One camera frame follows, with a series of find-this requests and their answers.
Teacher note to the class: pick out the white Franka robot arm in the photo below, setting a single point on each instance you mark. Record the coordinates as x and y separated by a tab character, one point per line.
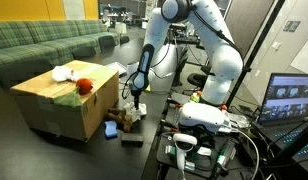
224	60

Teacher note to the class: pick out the white light switch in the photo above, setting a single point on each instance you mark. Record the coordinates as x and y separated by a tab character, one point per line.
275	46

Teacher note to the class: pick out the clear plastic bag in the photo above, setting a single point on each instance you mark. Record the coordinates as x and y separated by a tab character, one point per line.
239	120

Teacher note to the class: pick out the small yellow green bottle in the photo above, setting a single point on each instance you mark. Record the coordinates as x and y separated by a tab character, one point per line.
195	97

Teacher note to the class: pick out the white VR headset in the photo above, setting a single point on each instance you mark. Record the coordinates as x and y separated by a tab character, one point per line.
200	115

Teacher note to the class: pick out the black office chair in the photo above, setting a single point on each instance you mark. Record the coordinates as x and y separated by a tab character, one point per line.
195	80

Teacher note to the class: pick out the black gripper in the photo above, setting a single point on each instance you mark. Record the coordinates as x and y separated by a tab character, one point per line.
137	91

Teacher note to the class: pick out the white VR controller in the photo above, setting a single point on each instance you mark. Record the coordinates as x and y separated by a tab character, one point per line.
182	153

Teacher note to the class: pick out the dark wall sign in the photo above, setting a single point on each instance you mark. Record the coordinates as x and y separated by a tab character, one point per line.
290	26

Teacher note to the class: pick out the dark grey eraser block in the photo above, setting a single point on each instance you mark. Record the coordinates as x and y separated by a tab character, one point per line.
132	138

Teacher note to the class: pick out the black equipment cart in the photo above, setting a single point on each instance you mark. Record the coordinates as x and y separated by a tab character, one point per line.
207	161

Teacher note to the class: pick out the white cloth towel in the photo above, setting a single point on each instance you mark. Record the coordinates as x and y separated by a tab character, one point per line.
140	111

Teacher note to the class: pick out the black open laptop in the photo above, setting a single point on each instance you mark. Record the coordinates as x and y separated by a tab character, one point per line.
287	96

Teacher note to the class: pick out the green plaid sofa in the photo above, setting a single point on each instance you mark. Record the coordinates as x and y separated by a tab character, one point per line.
27	43

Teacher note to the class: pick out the blue wavy sponge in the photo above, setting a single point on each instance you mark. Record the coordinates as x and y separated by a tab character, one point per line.
111	129

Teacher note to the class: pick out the large cardboard box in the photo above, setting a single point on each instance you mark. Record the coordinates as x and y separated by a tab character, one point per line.
94	106

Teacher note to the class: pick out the white tablet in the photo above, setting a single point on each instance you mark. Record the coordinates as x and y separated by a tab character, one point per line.
115	67

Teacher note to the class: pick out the white bag orange print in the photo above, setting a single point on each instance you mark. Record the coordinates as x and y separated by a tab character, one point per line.
60	73

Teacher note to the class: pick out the small red knob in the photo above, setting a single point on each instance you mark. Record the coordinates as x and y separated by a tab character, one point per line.
224	107

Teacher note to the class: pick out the black diagonal pole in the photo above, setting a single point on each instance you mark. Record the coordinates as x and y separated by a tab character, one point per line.
256	50

